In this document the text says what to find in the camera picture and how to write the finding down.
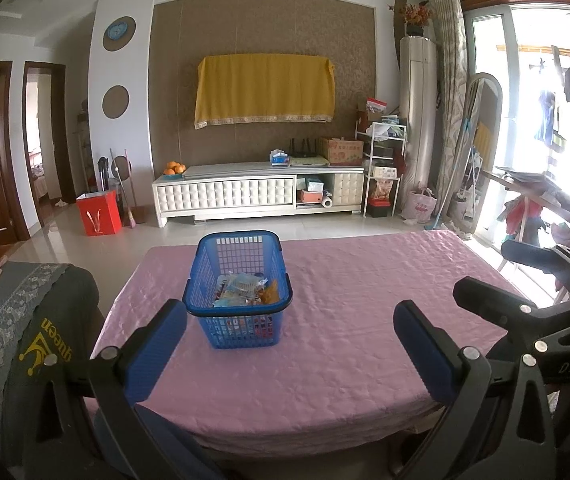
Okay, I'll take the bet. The blue plastic basket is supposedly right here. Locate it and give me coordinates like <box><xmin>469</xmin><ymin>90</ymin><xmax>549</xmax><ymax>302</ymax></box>
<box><xmin>182</xmin><ymin>230</ymin><xmax>294</xmax><ymax>350</ymax></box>

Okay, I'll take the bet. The clothes drying rack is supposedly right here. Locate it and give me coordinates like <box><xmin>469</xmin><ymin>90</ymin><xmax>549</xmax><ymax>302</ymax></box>
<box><xmin>482</xmin><ymin>165</ymin><xmax>570</xmax><ymax>261</ymax></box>

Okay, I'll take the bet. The brown cardboard box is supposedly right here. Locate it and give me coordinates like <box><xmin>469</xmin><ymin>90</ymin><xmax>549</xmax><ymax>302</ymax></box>
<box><xmin>320</xmin><ymin>137</ymin><xmax>364</xmax><ymax>165</ymax></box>

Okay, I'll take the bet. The white tufted television cabinet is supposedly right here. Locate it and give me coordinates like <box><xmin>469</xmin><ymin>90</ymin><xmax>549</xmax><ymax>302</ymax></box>
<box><xmin>152</xmin><ymin>161</ymin><xmax>366</xmax><ymax>228</ymax></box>

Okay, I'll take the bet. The oval standing mirror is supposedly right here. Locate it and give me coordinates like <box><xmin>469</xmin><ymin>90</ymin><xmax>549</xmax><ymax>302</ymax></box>
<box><xmin>457</xmin><ymin>72</ymin><xmax>503</xmax><ymax>241</ymax></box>

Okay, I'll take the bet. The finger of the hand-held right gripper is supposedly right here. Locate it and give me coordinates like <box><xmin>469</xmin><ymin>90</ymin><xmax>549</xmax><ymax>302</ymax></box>
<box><xmin>453</xmin><ymin>276</ymin><xmax>570</xmax><ymax>333</ymax></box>
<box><xmin>501</xmin><ymin>240</ymin><xmax>570</xmax><ymax>286</ymax></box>

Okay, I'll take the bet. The patterned curtain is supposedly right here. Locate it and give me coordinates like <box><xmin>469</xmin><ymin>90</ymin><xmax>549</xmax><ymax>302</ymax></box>
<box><xmin>427</xmin><ymin>0</ymin><xmax>468</xmax><ymax>221</ymax></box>

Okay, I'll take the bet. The grey lace cloth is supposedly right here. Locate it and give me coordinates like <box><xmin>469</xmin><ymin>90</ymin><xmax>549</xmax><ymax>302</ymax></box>
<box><xmin>0</xmin><ymin>262</ymin><xmax>73</xmax><ymax>391</ymax></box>

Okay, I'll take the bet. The pile of assorted snack packets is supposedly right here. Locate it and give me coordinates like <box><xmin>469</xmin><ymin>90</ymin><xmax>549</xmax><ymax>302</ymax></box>
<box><xmin>212</xmin><ymin>271</ymin><xmax>282</xmax><ymax>307</ymax></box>

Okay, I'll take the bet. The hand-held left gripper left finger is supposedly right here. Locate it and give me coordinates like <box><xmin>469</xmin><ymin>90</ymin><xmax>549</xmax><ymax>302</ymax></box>
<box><xmin>20</xmin><ymin>299</ymin><xmax>188</xmax><ymax>480</ymax></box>

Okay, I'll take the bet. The pink quilted tablecloth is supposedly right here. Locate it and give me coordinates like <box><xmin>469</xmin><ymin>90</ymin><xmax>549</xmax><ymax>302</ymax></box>
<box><xmin>90</xmin><ymin>230</ymin><xmax>530</xmax><ymax>456</ymax></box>

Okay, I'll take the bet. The dark chair with crown print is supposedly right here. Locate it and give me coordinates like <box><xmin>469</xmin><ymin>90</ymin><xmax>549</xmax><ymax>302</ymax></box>
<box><xmin>0</xmin><ymin>262</ymin><xmax>106</xmax><ymax>480</ymax></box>

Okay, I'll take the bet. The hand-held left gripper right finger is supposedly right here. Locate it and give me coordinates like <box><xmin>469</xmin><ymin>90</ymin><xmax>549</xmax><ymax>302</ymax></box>
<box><xmin>393</xmin><ymin>300</ymin><xmax>558</xmax><ymax>480</ymax></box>

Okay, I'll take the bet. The blue hanging garment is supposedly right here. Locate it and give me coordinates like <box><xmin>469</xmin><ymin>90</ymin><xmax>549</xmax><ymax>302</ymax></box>
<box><xmin>535</xmin><ymin>91</ymin><xmax>556</xmax><ymax>145</ymax></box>

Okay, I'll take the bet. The white shelf rack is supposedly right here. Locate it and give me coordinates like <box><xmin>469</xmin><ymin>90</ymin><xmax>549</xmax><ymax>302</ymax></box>
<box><xmin>355</xmin><ymin>121</ymin><xmax>408</xmax><ymax>218</ymax></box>

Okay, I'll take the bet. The broom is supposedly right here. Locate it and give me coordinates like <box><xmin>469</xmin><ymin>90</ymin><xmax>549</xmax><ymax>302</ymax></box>
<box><xmin>122</xmin><ymin>149</ymin><xmax>138</xmax><ymax>227</ymax></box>

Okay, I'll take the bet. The white pink tote bag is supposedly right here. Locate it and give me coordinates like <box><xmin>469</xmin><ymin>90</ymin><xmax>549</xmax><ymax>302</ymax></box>
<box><xmin>402</xmin><ymin>187</ymin><xmax>438</xmax><ymax>223</ymax></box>

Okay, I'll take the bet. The yellow cloth cover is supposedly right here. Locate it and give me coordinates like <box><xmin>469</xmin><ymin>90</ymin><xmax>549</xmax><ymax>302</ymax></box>
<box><xmin>194</xmin><ymin>52</ymin><xmax>337</xmax><ymax>130</ymax></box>

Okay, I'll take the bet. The standing air conditioner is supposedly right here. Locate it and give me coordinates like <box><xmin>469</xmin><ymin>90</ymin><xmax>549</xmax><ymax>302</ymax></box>
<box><xmin>397</xmin><ymin>36</ymin><xmax>440</xmax><ymax>211</ymax></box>

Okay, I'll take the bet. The red paper bag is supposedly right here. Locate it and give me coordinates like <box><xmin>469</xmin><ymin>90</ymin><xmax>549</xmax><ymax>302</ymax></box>
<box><xmin>76</xmin><ymin>190</ymin><xmax>121</xmax><ymax>236</ymax></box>

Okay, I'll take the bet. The vase of orange flowers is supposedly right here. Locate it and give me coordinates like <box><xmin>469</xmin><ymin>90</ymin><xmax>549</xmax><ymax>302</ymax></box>
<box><xmin>397</xmin><ymin>2</ymin><xmax>436</xmax><ymax>37</ymax></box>

